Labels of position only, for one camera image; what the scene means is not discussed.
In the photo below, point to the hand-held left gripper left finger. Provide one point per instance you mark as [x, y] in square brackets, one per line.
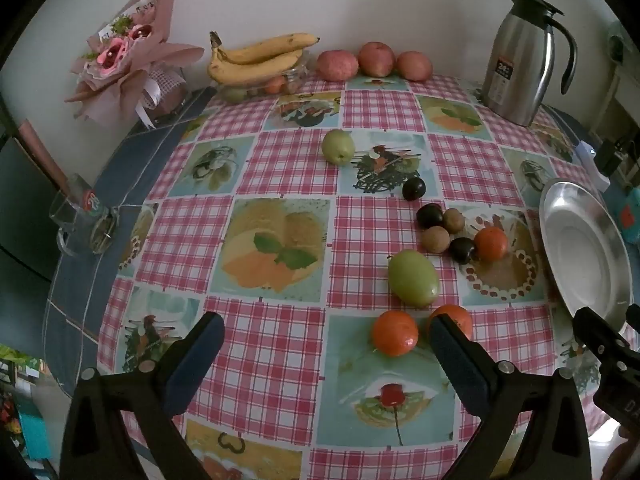
[192, 360]

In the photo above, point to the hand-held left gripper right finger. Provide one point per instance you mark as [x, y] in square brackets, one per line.
[452, 355]

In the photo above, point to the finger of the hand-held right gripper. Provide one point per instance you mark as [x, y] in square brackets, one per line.
[634, 317]
[597, 329]

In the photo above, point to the orange tangerine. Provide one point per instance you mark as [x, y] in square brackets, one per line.
[395, 332]
[491, 243]
[457, 316]

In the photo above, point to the large green fruit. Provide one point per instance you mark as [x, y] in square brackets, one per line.
[413, 278]

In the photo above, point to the steel plate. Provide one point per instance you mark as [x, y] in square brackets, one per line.
[575, 240]

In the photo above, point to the dark plum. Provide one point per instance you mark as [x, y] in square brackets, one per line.
[414, 189]
[430, 215]
[462, 250]

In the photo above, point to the large brown kiwi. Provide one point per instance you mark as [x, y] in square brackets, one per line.
[434, 239]

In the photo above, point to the small brown kiwi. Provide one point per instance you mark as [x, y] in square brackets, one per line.
[454, 220]

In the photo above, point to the small green fruit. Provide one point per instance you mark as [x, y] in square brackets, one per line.
[338, 146]

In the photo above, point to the teal packet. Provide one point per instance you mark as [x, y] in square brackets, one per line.
[631, 220]

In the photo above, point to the black power adapter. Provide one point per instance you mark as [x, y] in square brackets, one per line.
[607, 157]

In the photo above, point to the white power strip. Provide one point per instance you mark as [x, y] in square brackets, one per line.
[590, 160]

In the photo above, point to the glass mug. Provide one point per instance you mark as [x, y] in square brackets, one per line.
[75, 215]

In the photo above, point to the pink checked tablecloth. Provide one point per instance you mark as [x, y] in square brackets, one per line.
[280, 170]

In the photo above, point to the white chair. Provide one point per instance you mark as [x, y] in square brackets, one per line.
[620, 80]

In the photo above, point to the steel thermos jug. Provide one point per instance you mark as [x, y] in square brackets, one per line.
[520, 65]

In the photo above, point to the small tangerine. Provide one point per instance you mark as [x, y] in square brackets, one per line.
[274, 85]

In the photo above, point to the red apple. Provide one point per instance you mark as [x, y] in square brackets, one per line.
[414, 65]
[376, 58]
[336, 65]

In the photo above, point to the yellow banana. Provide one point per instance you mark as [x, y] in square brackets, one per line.
[272, 47]
[255, 71]

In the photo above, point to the glass fruit bowl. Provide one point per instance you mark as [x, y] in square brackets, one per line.
[292, 80]

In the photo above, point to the pink flower bouquet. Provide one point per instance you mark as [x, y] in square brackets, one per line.
[125, 55]

